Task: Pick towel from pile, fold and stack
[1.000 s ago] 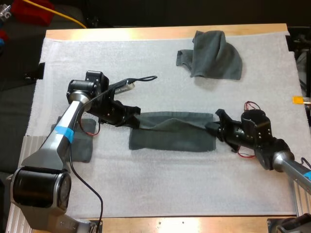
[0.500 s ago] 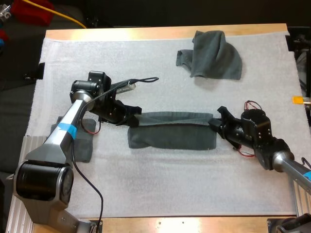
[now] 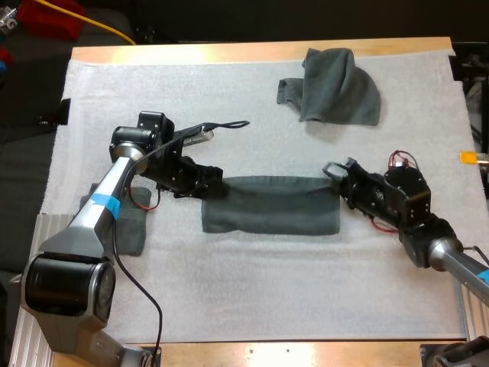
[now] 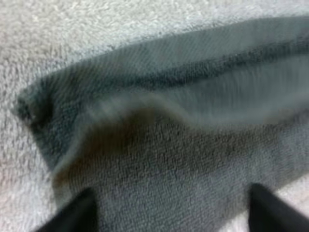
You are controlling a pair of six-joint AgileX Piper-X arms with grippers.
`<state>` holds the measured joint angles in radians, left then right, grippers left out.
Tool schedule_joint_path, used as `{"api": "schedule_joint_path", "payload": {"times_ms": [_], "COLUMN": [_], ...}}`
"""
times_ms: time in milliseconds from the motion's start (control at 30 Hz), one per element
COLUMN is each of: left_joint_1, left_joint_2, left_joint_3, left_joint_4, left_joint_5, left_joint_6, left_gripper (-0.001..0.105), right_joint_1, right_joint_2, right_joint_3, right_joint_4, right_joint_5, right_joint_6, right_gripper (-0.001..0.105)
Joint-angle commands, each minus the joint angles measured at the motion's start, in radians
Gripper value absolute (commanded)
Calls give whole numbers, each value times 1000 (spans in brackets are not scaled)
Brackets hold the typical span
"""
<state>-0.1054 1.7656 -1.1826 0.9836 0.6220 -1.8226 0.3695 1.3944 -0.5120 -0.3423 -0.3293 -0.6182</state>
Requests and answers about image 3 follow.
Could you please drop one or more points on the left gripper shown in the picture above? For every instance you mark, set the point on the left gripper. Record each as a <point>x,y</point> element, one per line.
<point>179,176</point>

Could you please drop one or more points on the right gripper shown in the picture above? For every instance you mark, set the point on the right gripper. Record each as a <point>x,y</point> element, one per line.
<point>364,191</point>

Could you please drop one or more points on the grey-green towel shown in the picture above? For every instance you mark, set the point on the grey-green towel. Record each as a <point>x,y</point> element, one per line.
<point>271,206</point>
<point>131,225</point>
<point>340,91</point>

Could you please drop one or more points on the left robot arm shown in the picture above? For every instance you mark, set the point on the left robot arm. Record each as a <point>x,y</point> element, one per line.
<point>95,214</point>

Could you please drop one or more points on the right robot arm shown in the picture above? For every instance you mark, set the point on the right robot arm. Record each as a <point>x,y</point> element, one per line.
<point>443,248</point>

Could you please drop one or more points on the folded grey-green towel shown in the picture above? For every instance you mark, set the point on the folded grey-green towel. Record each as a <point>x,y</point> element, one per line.
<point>131,225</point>

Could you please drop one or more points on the crumpled grey-green towel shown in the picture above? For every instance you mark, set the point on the crumpled grey-green towel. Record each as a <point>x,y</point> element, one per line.
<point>340,91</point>

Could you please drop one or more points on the dark clamp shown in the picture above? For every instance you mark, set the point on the dark clamp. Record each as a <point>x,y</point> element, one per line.
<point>65,111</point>

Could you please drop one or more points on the orange clip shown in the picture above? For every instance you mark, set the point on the orange clip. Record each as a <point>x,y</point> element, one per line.
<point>471,157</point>

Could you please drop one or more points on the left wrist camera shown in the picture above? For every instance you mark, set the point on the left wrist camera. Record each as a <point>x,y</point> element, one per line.
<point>198,137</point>

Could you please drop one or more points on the ribbed aluminium rail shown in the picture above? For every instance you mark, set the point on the ribbed aluminium rail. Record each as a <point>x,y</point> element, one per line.
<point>28,336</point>
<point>473,313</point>

